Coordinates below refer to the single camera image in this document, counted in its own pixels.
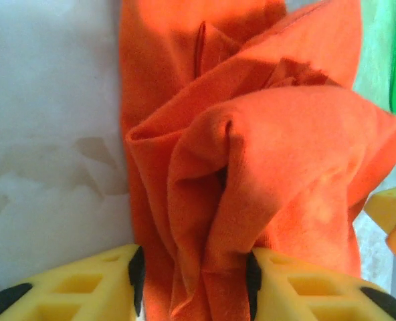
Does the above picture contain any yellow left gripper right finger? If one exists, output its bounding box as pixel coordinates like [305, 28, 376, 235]
[245, 247, 396, 321]

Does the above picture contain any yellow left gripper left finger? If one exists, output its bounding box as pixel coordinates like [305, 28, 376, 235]
[0, 244, 146, 321]

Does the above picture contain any orange t-shirt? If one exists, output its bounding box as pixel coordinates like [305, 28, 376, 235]
[117, 0, 396, 321]

